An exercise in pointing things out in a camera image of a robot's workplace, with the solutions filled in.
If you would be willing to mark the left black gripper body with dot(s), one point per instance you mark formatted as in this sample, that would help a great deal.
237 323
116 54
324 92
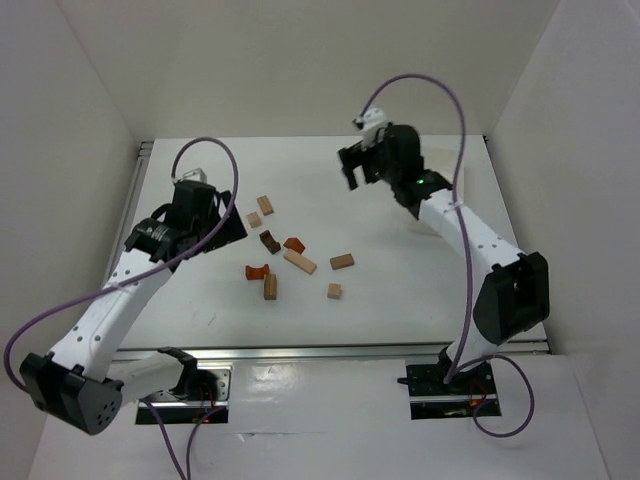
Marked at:
232 223

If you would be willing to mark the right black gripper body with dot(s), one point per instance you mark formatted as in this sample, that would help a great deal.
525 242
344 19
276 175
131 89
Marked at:
361 163

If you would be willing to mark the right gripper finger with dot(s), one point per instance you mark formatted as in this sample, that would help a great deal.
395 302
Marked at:
359 176
354 156

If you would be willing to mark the dark brown notched block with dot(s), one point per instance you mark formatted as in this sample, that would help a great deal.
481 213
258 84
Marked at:
269 242

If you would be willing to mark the orange arch block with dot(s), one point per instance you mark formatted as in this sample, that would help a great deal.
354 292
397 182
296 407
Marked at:
256 273

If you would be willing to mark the striped light wood block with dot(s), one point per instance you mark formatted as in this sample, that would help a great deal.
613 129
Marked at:
270 287

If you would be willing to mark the long light wood block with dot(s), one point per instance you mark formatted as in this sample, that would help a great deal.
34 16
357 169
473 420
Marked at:
300 261

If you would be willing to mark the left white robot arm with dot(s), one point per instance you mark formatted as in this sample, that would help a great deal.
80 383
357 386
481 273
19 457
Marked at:
76 381

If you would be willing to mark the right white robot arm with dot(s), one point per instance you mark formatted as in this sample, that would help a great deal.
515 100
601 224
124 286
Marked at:
509 288

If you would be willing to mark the small light cube block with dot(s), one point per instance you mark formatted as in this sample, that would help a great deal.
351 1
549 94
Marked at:
254 220

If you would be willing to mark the light wood block far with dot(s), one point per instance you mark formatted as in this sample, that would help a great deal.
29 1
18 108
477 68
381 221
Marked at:
265 205

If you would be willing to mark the reddish brown wedge block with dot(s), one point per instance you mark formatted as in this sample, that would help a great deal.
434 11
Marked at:
293 243

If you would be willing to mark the tan rectangular block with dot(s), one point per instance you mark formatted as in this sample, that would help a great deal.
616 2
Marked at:
342 261

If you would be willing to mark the small light square block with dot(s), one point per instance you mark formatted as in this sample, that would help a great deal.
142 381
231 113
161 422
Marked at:
334 291

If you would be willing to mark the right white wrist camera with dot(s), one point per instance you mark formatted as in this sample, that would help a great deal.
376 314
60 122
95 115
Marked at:
369 124

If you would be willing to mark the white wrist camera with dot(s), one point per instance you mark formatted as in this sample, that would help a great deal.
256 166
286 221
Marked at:
369 124
195 175

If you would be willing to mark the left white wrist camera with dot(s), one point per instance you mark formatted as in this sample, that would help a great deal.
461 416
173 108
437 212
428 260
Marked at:
195 175

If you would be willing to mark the aluminium left rail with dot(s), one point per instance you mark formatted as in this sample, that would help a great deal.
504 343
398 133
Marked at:
126 221

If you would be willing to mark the aluminium rail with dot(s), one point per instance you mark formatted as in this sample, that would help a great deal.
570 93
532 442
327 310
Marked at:
363 351
126 221

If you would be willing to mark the aluminium front rail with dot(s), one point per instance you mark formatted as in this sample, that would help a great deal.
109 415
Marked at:
363 351

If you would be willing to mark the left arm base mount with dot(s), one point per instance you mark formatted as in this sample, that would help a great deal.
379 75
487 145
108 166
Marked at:
208 400

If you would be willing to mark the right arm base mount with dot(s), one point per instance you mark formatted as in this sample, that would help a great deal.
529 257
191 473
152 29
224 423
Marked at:
430 398

